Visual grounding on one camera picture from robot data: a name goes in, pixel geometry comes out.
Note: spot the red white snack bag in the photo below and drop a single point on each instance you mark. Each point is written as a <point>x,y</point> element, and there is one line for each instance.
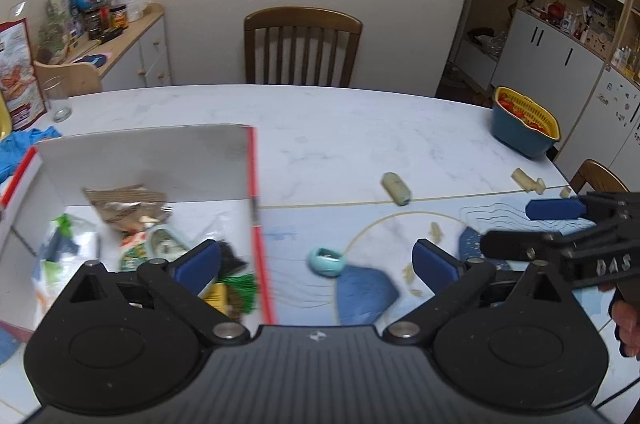
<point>20,88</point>

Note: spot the white wooden sideboard cabinet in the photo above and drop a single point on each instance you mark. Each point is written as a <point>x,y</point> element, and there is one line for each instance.
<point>137,58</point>

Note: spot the yellow small carton box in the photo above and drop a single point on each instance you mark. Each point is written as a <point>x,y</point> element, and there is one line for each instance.
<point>216,296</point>

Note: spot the beige plastic tube piece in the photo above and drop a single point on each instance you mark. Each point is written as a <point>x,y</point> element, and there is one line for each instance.
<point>527,183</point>

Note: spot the mint correction tape dispenser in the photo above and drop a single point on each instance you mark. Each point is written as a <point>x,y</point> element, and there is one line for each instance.
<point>166,242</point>

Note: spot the clear drinking glass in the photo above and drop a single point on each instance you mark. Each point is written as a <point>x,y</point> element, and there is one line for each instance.
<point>57,99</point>

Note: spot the yellow label jar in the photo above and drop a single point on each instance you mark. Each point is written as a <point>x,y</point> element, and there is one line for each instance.
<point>119,16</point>

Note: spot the red white cardboard box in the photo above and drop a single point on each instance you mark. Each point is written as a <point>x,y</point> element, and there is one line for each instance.
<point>207,173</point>

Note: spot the dark glass jar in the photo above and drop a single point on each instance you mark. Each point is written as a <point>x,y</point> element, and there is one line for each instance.
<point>94,24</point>

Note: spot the grey green eraser block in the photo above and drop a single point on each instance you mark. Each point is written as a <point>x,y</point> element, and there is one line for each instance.
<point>397,189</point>

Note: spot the gold foil snack bag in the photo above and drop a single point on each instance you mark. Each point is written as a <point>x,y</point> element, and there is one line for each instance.
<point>129,209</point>

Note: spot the person right hand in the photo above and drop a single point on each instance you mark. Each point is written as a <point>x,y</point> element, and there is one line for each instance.
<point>626,318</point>

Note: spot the white kitchen cabinet unit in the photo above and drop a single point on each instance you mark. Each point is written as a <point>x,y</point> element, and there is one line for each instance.
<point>577,58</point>

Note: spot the blue yellow strainer basket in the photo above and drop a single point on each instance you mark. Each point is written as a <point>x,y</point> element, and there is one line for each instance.
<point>522,124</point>

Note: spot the blue rubber glove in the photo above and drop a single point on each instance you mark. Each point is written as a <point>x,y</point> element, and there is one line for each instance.
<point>14,147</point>

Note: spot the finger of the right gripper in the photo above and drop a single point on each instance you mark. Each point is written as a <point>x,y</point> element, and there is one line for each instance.
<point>518,246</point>
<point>555,209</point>

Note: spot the light wooden chair back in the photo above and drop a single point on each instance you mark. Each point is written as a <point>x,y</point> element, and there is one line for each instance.
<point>75,79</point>

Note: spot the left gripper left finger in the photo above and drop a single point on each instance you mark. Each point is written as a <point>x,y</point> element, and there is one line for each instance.
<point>198,267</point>

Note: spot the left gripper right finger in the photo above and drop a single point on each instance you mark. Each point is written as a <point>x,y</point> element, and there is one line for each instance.
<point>435,267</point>

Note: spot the small beige plastic piece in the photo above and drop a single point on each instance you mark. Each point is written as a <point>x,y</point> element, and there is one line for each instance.
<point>565,192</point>

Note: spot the brown wooden chair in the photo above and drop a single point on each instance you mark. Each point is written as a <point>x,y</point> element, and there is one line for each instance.
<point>598,177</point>
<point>300,45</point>

